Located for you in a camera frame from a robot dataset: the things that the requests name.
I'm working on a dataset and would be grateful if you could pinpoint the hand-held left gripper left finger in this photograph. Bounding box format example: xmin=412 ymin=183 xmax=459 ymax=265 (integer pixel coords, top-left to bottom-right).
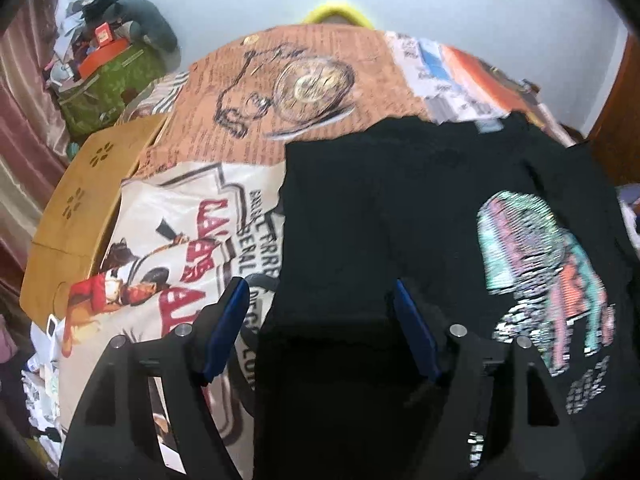
xmin=59 ymin=276 xmax=251 ymax=480

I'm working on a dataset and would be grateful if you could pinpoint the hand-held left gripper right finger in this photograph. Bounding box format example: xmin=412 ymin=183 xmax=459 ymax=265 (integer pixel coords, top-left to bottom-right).
xmin=392 ymin=277 xmax=588 ymax=480

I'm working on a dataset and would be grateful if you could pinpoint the black printed t-shirt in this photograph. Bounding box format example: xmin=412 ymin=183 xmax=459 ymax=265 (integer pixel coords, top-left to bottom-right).
xmin=252 ymin=112 xmax=640 ymax=480

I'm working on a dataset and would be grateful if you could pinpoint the pile of white bags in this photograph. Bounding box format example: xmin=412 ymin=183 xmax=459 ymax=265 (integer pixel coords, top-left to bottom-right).
xmin=20 ymin=310 xmax=66 ymax=456

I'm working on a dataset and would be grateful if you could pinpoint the small wooden table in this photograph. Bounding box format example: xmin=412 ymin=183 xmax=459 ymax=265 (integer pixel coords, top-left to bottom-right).
xmin=20 ymin=112 xmax=171 ymax=321

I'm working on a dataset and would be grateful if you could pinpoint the printed blanket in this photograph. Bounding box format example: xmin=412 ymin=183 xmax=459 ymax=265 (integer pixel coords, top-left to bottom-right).
xmin=30 ymin=27 xmax=576 ymax=480

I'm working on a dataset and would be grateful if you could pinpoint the pale blue cloth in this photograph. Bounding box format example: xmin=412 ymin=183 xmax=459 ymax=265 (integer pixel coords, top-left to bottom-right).
xmin=617 ymin=185 xmax=640 ymax=251

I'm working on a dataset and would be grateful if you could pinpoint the green bag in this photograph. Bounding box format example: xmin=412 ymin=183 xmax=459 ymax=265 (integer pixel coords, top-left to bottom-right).
xmin=57 ymin=42 xmax=166 ymax=136

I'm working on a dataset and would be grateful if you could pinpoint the wooden door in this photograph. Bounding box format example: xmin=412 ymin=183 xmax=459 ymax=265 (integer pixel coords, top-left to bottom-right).
xmin=585 ymin=30 xmax=640 ymax=186

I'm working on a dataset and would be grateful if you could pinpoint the orange box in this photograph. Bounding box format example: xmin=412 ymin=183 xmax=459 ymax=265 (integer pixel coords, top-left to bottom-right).
xmin=77 ymin=40 xmax=128 ymax=78

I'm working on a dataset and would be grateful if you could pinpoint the pink striped curtain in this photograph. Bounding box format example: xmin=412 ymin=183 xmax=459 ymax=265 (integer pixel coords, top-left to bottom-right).
xmin=0 ymin=0 xmax=71 ymax=301

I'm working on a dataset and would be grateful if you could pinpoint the grey plush toy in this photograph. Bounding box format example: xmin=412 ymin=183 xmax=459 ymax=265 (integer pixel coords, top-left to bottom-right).
xmin=117 ymin=0 xmax=181 ymax=53

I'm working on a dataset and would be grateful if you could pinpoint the yellow foam tube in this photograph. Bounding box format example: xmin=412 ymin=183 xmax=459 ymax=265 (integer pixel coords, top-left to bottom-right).
xmin=300 ymin=2 xmax=376 ymax=31

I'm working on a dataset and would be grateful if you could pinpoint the pile of mixed clutter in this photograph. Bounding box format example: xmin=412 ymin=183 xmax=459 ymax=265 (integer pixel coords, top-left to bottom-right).
xmin=50 ymin=0 xmax=131 ymax=81

